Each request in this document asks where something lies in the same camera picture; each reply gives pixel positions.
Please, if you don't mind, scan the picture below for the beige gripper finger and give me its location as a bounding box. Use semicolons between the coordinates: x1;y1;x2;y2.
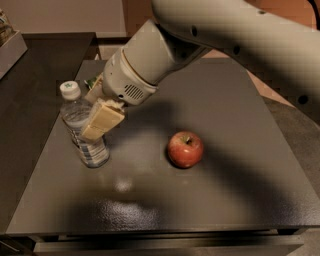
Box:
85;75;104;104
80;99;125;141

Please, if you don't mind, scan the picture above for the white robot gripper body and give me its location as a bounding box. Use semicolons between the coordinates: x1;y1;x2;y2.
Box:
102;48;158;106

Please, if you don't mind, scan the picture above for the clear plastic water bottle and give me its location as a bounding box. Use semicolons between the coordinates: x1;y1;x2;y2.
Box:
59;80;111;169

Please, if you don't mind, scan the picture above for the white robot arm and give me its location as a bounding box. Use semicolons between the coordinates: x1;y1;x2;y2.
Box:
81;0;320;141

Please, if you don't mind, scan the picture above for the green chip bag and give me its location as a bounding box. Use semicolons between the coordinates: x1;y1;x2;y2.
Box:
84;75;100;90

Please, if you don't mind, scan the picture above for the dark side table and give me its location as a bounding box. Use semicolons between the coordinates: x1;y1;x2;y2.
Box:
0;32;97;235

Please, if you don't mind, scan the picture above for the red apple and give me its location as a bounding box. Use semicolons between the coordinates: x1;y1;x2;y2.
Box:
167;131;204;169

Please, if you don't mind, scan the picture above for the grey box with snacks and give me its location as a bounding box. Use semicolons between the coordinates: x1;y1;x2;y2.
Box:
0;9;28;79

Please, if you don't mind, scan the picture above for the black cable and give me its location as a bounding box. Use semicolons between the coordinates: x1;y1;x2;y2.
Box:
306;0;320;31

